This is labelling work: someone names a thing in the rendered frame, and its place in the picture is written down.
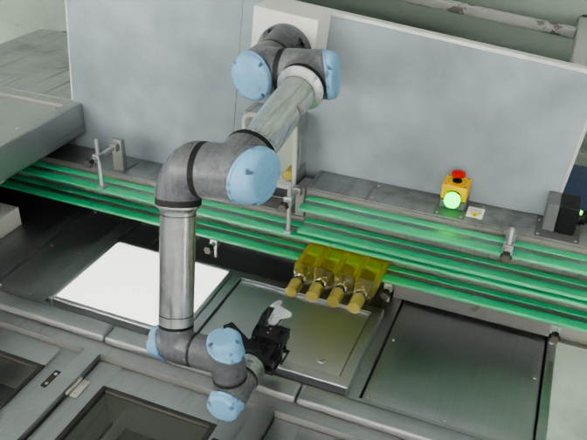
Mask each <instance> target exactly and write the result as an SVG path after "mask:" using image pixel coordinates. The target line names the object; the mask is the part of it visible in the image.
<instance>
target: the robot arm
mask: <svg viewBox="0 0 587 440"><path fill-rule="evenodd" d="M231 79H232V82H233V84H234V86H235V87H236V89H237V90H238V91H239V93H240V94H241V95H242V96H244V97H245V98H247V99H249V100H262V99H264V98H266V97H267V96H268V95H271V96H270V98H269V99H268V100H267V101H266V103H265V104H264V105H263V106H262V107H261V108H260V110H259V111H258V112H257V113H256V115H255V116H254V117H253V118H252V120H251V121H250V122H249V124H248V125H247V126H246V127H245V128H242V129H238V130H236V131H234V132H232V133H231V134H230V135H229V136H228V138H227V139H226V140H225V141H224V142H212V141H189V142H186V143H184V144H183V145H181V146H180V147H178V148H176V149H175V150H174V151H173V152H172V153H171V154H170V156H169V157H168V158H167V159H166V161H165V163H164V164H163V165H162V168H161V171H160V173H159V175H158V178H157V181H156V186H155V206H156V207H157V208H158V209H159V210H160V232H159V314H158V323H159V324H158V325H155V326H154V327H153V328H152V329H151V330H150V332H149V334H148V339H147V350H148V353H149V355H151V356H152V357H154V358H156V359H159V360H162V361H165V362H172V363H175V364H179V365H183V366H186V367H190V368H196V369H200V370H203V371H207V372H211V376H212V381H213V387H214V389H213V391H212V392H211V393H210V397H209V398H208V400H207V408H208V410H209V411H210V413H211V414H212V415H213V416H215V417H216V418H217V419H219V420H223V421H225V422H230V421H233V420H235V419H236V418H237V417H238V415H239V414H240V412H241V411H242V410H244V408H245V405H246V404H247V402H248V400H249V399H250V397H251V395H252V393H253V392H254V390H255V388H257V387H258V385H259V383H260V381H261V380H262V378H263V376H264V375H265V374H267V375H273V373H274V371H275V370H276V368H277V367H278V366H279V364H280V365H282V363H283V362H284V360H285V359H286V357H287V355H288V354H289V352H290V350H287V346H286V343H287V341H288V339H289V338H291V334H290V330H291V329H289V328H286V327H283V326H281V325H280V323H281V321H282V319H288V318H290V317H291V316H292V313H291V312H290V311H288V310H287V309H285V308H283V307H282V306H280V305H281V303H282V301H283V300H278V301H276V302H275V303H273V304H271V305H270V306H269V307H268V308H267V309H266V310H265V311H264V312H263V313H262V314H261V316H260V318H259V322H258V323H257V325H256V326H255V327H254V329H253V331H252V337H251V339H248V338H247V337H246V336H245V335H244V334H243V333H242V332H241V331H240V330H239V329H238V328H237V327H236V325H235V324H234V323H233V322H230V323H228V324H225V325H224V329H222V328H219V329H216V330H214V331H213V332H211V333H210V334H209V335H208V334H204V333H197V332H194V298H195V261H196V223H197V210H198V209H199V208H200V207H201V206H202V199H207V200H213V201H220V202H226V203H235V204H238V205H244V206H245V205H260V204H262V203H264V202H266V201H267V200H268V199H269V198H270V197H271V196H272V194H273V192H274V191H275V189H276V187H277V181H278V180H279V178H280V160H279V157H278V155H277V153H278V152H279V150H280V149H281V147H282V146H283V144H284V143H285V141H286V140H287V138H288V137H289V135H290V134H291V133H292V132H293V130H294V129H295V127H296V126H297V125H298V123H299V122H300V120H301V118H302V117H303V116H304V114H305V113H306V111H308V110H312V109H314V108H316V107H318V106H319V105H320V103H321V102H322V100H334V99H336V98H337V96H338V93H339V90H340V84H341V66H340V60H339V57H338V55H337V53H336V52H334V51H331V50H324V49H321V50H320V49H311V45H310V43H309V41H308V39H307V37H306V35H305V34H304V33H303V32H302V31H301V30H300V29H298V28H297V27H295V26H293V25H291V24H284V23H281V24H274V25H272V26H271V27H269V28H268V29H266V30H265V31H264V32H263V33H262V34H261V36H260V37H259V41H258V43H257V44H256V45H255V46H253V47H252V48H250V49H248V50H247V51H245V52H242V53H240V54H239V56H238V57H237V58H236V59H235V60H234V62H233V64H232V67H231ZM267 324H269V325H268V326H267ZM283 353H285V354H286V355H285V357H284V359H283V360H282V355H283Z"/></svg>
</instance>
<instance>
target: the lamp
mask: <svg viewBox="0 0 587 440"><path fill-rule="evenodd" d="M460 202H461V195H460V194H459V193H458V192H457V191H453V190H452V191H448V192H447V193H446V194H445V198H444V203H445V205H446V206H447V207H448V208H452V209H453V208H456V207H458V206H459V204H460Z"/></svg>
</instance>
